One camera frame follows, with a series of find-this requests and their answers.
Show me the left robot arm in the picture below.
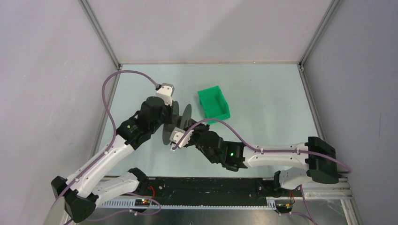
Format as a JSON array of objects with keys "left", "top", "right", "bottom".
[{"left": 51, "top": 96, "right": 179, "bottom": 223}]

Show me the aluminium frame right post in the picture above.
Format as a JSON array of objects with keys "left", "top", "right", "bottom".
[{"left": 299, "top": 0, "right": 343, "bottom": 67}]

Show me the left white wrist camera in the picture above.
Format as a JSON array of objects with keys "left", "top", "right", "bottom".
[{"left": 155, "top": 83, "right": 175, "bottom": 106}]

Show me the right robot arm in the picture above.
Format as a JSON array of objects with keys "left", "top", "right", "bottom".
[{"left": 186, "top": 124, "right": 339, "bottom": 196}]

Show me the purple cable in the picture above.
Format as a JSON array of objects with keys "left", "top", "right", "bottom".
[
  {"left": 172, "top": 118, "right": 352, "bottom": 174},
  {"left": 57, "top": 70, "right": 159, "bottom": 199}
]

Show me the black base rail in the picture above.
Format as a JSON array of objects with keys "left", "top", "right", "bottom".
[{"left": 135, "top": 177, "right": 302, "bottom": 207}]

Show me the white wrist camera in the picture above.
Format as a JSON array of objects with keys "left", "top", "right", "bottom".
[
  {"left": 170, "top": 127, "right": 193, "bottom": 151},
  {"left": 155, "top": 83, "right": 175, "bottom": 106}
]

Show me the grey perforated cable spool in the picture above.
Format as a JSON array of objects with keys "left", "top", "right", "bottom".
[{"left": 162, "top": 101, "right": 191, "bottom": 145}]

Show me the right controller board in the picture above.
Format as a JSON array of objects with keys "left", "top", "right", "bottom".
[{"left": 275, "top": 203, "right": 294, "bottom": 214}]

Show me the left controller board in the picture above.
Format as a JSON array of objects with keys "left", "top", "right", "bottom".
[{"left": 134, "top": 199, "right": 151, "bottom": 207}]

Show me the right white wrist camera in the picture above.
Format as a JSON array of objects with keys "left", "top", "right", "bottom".
[{"left": 170, "top": 127, "right": 193, "bottom": 151}]

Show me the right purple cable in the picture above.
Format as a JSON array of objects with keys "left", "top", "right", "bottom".
[{"left": 172, "top": 118, "right": 352, "bottom": 174}]

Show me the green plastic bin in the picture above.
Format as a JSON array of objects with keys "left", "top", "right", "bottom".
[{"left": 198, "top": 86, "right": 230, "bottom": 120}]

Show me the aluminium frame left post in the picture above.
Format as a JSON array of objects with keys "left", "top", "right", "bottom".
[{"left": 78, "top": 0, "right": 121, "bottom": 70}]

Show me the aluminium frame post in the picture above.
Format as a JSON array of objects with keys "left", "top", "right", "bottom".
[
  {"left": 78, "top": 0, "right": 121, "bottom": 70},
  {"left": 299, "top": 0, "right": 343, "bottom": 67}
]

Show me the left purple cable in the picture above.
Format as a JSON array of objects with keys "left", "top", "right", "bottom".
[{"left": 57, "top": 70, "right": 159, "bottom": 199}]

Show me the controller board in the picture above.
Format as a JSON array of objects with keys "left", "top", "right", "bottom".
[
  {"left": 275, "top": 203, "right": 294, "bottom": 214},
  {"left": 134, "top": 199, "right": 151, "bottom": 207}
]

